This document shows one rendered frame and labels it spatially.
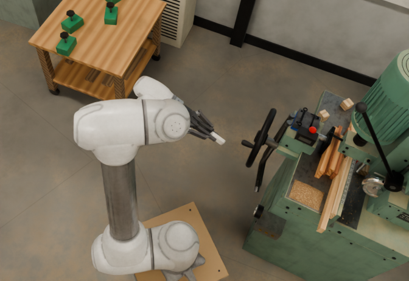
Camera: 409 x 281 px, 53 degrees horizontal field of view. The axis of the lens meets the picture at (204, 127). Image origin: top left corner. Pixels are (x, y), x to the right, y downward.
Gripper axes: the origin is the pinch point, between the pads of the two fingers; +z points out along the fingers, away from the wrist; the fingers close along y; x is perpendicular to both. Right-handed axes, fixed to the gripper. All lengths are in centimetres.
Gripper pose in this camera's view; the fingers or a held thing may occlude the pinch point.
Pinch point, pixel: (216, 138)
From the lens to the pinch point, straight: 178.8
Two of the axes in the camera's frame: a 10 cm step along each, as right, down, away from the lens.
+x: -4.3, 3.5, 8.3
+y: 4.2, -7.4, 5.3
